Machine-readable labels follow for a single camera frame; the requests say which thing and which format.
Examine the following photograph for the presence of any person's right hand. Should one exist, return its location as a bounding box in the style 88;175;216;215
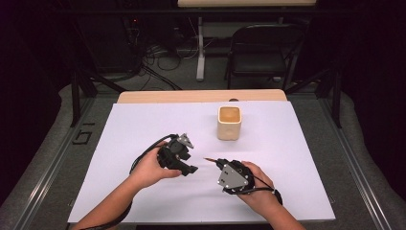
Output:
237;161;280;213

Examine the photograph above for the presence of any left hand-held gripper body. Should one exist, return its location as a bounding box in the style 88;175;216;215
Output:
157;132;195;171

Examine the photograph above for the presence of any cream square brush holder cup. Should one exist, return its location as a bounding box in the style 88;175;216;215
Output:
216;105;242;142

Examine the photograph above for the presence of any tangle of floor cables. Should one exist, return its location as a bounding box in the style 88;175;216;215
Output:
139;42;184;91

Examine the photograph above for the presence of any light wooden background table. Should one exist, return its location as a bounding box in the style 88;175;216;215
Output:
176;0;318;9

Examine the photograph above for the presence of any black metal frame stand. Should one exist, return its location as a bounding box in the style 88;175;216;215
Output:
69;67;128;128
284;66;343;129

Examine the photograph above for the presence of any white paper sheet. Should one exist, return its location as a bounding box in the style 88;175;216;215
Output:
67;101;336;224

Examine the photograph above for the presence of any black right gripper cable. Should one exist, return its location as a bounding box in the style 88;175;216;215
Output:
223;172;283;206

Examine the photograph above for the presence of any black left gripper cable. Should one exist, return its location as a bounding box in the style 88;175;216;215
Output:
78;133;178;230

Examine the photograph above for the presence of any black folding chair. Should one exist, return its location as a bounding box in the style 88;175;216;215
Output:
224;23;305;91

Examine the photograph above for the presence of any dark computer case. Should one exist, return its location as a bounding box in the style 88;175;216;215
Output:
94;14;142;74

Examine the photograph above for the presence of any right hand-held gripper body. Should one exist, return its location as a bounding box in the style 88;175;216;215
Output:
216;159;257;196

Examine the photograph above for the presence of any person's left hand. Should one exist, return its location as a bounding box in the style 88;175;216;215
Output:
128;141;183;190

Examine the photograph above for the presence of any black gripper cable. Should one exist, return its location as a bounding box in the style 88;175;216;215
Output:
78;133;178;230
223;172;283;206

